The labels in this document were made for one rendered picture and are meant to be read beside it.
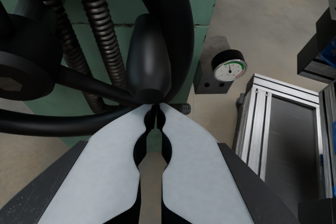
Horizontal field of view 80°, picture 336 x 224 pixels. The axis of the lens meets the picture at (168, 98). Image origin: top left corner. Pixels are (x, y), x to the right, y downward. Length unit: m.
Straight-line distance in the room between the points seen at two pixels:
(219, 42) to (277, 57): 1.09
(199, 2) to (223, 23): 1.31
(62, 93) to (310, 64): 0.66
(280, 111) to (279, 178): 0.29
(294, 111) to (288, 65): 0.57
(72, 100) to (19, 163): 0.60
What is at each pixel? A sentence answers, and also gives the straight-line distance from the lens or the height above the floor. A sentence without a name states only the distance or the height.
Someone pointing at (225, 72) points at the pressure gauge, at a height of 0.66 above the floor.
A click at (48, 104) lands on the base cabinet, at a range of 0.63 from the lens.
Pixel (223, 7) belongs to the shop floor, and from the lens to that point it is 1.84.
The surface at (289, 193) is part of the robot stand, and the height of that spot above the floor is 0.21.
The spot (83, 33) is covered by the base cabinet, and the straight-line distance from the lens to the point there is 0.41.
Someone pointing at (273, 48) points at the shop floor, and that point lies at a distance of 1.63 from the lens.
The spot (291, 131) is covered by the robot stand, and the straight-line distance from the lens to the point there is 0.98.
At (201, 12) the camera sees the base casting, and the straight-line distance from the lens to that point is 0.37.
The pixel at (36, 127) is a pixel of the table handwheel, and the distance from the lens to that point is 0.31.
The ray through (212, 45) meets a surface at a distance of 0.50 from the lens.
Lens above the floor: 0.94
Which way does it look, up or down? 57 degrees down
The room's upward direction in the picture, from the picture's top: 8 degrees clockwise
